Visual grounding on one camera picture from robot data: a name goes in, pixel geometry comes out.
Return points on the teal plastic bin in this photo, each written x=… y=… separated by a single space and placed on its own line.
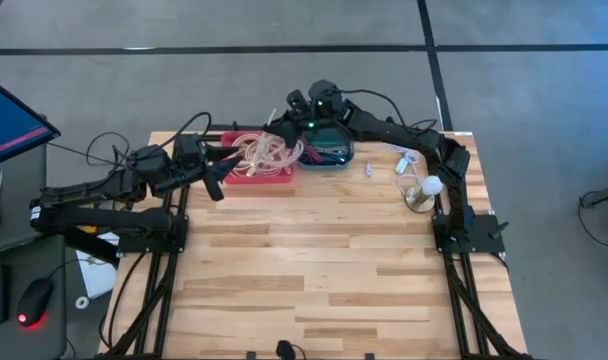
x=329 y=166

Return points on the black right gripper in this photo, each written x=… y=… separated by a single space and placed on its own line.
x=324 y=107

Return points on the yellow clamp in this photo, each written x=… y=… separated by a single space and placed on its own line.
x=87 y=229

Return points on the grey desk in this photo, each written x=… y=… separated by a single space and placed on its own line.
x=19 y=170

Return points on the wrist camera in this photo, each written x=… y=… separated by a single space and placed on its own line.
x=189 y=147
x=296 y=100

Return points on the black computer mouse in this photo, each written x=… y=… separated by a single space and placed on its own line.
x=34 y=300

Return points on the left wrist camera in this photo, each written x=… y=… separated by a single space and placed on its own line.
x=189 y=147

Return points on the white paper sheet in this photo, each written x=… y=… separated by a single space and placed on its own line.
x=96 y=280

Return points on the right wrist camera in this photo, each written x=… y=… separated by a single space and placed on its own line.
x=296 y=100

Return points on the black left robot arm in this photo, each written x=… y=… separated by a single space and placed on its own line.
x=99 y=220

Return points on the black metal frame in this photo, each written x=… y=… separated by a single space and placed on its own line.
x=169 y=280

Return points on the computer monitor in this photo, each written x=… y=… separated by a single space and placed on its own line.
x=11 y=125

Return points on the red plastic tray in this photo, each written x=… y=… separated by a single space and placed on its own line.
x=256 y=179

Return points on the white bulb lamp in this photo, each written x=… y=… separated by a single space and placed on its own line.
x=431 y=185

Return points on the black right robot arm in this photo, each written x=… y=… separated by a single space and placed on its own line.
x=394 y=131

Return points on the small black table camera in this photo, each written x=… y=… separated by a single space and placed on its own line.
x=285 y=349

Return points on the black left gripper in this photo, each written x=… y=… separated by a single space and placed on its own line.
x=201 y=165

